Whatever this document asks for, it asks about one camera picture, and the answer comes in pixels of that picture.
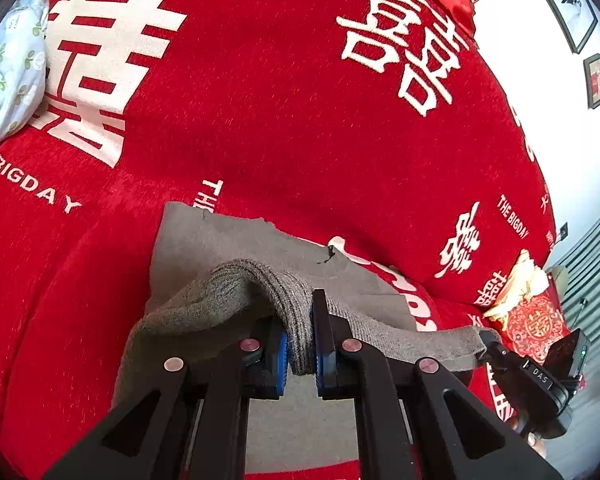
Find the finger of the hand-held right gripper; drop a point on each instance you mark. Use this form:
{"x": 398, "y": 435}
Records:
{"x": 497, "y": 349}

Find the white floral cloth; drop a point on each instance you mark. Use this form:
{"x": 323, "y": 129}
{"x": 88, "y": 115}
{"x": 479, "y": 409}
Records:
{"x": 7, "y": 65}

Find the person's right hand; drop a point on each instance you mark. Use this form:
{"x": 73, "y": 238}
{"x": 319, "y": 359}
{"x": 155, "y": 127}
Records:
{"x": 536, "y": 444}

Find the black framed picture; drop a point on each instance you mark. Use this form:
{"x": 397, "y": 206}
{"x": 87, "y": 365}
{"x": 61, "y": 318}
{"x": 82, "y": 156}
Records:
{"x": 596, "y": 81}
{"x": 575, "y": 12}

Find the red printed blanket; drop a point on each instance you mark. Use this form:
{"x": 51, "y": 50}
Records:
{"x": 280, "y": 110}

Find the grey knit sweater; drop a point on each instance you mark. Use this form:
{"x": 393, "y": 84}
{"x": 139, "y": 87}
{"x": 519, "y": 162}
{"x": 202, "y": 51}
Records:
{"x": 200, "y": 280}

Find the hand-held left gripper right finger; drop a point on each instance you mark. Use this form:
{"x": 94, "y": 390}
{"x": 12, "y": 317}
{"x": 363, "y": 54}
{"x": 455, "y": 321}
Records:
{"x": 321, "y": 360}

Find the grey ribbed panel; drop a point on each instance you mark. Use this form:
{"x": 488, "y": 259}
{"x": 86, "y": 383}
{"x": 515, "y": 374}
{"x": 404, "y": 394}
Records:
{"x": 597, "y": 265}

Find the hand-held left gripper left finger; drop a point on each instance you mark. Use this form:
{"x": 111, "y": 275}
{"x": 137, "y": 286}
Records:
{"x": 279, "y": 360}

